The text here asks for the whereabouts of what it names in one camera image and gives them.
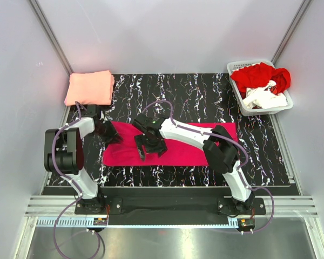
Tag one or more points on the slotted white cable duct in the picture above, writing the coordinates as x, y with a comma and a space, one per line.
149, 222

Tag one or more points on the right aluminium frame post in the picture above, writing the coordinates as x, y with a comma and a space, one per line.
301, 11

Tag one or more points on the folded peach t shirt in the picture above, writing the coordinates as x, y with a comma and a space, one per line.
90, 88

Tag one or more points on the white printed t shirt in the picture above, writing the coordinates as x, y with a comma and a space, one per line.
263, 97

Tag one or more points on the red t shirt in basket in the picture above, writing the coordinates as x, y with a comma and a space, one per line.
259, 75

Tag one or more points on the left aluminium frame post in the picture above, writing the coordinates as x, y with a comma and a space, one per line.
42, 19

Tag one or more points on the white plastic laundry basket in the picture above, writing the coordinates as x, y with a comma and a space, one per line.
234, 66

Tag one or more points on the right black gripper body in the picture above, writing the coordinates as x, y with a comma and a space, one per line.
148, 147

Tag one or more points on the aluminium frame post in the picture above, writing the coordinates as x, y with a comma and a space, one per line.
42, 19
301, 11

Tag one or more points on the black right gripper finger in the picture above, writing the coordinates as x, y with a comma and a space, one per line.
140, 141
161, 148

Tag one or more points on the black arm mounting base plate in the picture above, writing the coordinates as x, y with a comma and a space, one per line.
119, 205

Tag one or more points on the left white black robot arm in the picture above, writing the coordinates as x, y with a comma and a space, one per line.
64, 155

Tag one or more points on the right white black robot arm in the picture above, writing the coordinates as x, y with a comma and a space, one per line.
220, 151

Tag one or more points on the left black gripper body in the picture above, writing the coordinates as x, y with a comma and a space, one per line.
104, 129

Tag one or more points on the magenta pink t shirt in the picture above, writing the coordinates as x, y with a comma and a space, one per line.
126, 153

